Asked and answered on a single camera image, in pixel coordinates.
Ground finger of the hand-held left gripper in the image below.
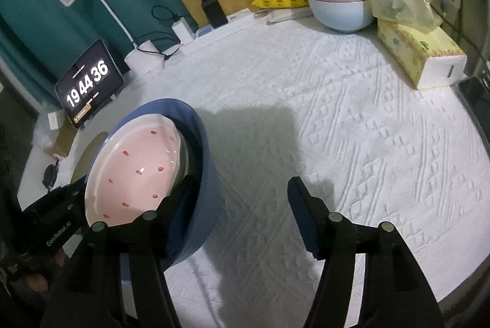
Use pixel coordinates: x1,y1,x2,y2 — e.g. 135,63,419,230
51,176,89,215

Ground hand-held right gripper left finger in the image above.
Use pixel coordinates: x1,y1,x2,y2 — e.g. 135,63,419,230
40,175,197,328

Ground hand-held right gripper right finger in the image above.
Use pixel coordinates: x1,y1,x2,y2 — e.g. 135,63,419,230
287,177,447,328

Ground pink dotted bowl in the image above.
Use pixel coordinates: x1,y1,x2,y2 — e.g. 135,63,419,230
83,113,183,231

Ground person's left hand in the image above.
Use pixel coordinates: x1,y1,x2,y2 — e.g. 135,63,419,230
23,247,67,294

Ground black round object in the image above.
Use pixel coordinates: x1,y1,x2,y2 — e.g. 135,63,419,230
42,164,60,191

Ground cardboard box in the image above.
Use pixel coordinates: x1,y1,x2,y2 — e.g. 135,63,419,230
43,125,79,158

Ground small white box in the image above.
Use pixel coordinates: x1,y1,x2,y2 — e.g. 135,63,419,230
48,111,66,130

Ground tablet with clock display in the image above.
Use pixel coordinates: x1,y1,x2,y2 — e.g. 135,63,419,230
54,39,125,129

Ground white textured tablecloth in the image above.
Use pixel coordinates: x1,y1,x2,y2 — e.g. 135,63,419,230
23,4,490,328

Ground white charger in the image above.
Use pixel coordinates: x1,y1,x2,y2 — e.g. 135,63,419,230
171,18,196,44

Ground white power strip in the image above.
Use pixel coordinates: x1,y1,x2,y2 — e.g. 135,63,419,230
180,12,255,56

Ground black charger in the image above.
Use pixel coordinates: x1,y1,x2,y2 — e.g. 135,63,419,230
200,0,229,29

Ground yellow tissue pack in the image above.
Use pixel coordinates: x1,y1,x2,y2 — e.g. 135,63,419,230
377,17,468,90

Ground white flat packet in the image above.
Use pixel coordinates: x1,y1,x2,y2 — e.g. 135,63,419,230
266,8,315,24

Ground white and blue bowl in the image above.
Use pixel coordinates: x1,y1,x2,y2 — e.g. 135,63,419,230
308,0,374,33

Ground black smartphone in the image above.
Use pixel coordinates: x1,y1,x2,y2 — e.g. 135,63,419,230
457,76,490,110

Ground black lamp cable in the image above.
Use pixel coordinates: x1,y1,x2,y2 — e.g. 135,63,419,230
134,4,180,62

